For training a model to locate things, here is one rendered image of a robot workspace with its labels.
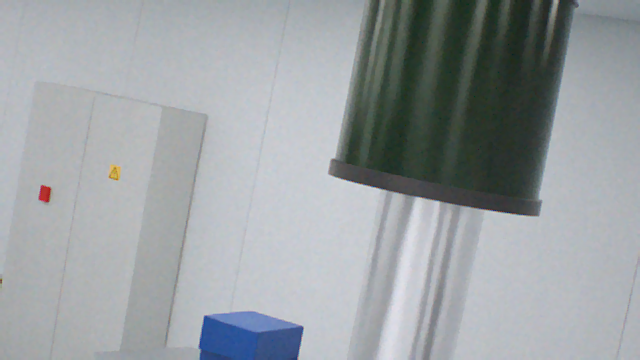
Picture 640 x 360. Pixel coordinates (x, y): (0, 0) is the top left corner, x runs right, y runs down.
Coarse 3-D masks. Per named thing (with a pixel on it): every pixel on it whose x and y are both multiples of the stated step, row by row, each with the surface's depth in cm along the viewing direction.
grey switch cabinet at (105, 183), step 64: (64, 128) 750; (128, 128) 716; (192, 128) 725; (64, 192) 746; (128, 192) 712; (64, 256) 742; (128, 256) 709; (0, 320) 776; (64, 320) 739; (128, 320) 710
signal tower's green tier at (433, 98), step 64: (384, 0) 26; (448, 0) 25; (512, 0) 25; (384, 64) 26; (448, 64) 25; (512, 64) 26; (384, 128) 26; (448, 128) 25; (512, 128) 26; (512, 192) 26
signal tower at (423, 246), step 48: (576, 0) 27; (384, 192) 28; (432, 192) 25; (480, 192) 25; (384, 240) 27; (432, 240) 27; (384, 288) 27; (432, 288) 27; (384, 336) 27; (432, 336) 27
